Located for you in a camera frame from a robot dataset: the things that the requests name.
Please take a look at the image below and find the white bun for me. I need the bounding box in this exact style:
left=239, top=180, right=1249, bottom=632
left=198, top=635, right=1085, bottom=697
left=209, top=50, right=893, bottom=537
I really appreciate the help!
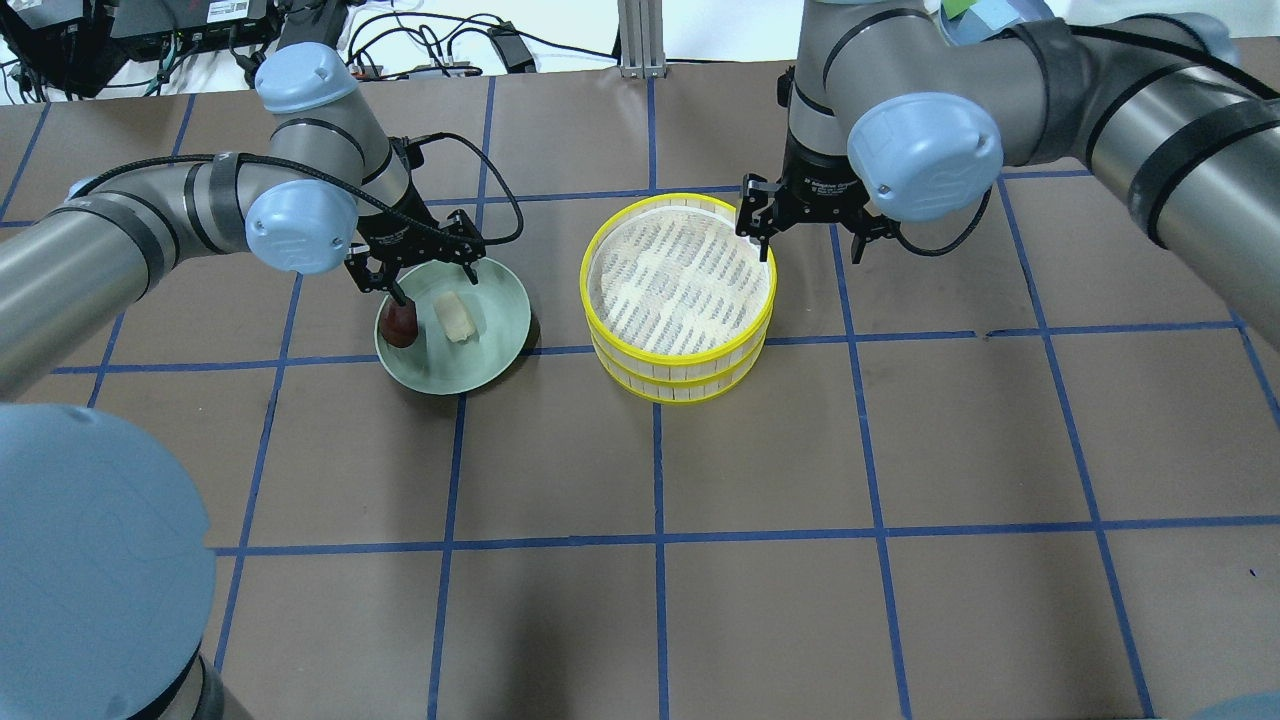
left=431, top=291, right=477, bottom=345

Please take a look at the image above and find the brown bun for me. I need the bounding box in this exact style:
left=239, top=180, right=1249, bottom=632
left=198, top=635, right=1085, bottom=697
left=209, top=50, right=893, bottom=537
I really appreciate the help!
left=378, top=300, right=420, bottom=348

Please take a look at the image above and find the yellow top steamer layer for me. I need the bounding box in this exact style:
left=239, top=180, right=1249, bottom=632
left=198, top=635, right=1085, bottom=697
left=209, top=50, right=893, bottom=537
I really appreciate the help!
left=579, top=193, right=778, bottom=365

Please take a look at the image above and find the yellow steamer layer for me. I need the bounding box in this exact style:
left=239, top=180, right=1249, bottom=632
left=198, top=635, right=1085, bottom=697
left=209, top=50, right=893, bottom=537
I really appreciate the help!
left=579, top=193, right=778, bottom=365
left=591, top=331, right=765, bottom=404

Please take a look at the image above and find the yellow bottom steamer layer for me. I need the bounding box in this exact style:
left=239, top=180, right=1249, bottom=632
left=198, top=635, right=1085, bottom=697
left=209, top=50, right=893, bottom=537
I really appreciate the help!
left=591, top=331, right=765, bottom=404

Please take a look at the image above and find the light green plate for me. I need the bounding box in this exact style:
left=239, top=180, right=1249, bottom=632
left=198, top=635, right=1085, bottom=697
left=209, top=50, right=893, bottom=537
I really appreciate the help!
left=372, top=258, right=532, bottom=395

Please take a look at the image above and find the black power adapter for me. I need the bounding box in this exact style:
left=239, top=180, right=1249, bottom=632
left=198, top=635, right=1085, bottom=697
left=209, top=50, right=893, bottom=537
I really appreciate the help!
left=486, top=22, right=538, bottom=74

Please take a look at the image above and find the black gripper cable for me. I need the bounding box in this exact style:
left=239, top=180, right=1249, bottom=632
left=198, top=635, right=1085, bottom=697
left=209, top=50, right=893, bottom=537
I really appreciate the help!
left=90, top=132, right=525, bottom=247

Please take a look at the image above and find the aluminium frame post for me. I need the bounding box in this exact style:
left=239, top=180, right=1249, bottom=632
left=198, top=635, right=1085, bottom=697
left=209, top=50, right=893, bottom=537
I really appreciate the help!
left=617, top=0, right=668, bottom=79

